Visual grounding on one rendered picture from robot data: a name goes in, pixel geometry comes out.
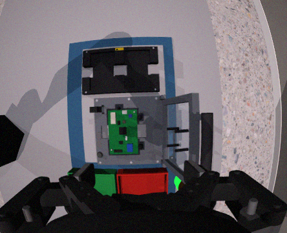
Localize green open bin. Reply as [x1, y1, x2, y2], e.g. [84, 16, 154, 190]
[67, 168, 118, 196]

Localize green circuit board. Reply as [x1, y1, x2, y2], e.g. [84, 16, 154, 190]
[108, 109, 138, 154]

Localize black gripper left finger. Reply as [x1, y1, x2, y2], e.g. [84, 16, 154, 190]
[0, 163, 121, 233]

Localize red bin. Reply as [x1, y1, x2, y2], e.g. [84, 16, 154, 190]
[116, 168, 168, 195]

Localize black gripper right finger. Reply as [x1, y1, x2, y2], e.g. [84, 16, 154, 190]
[158, 160, 287, 233]

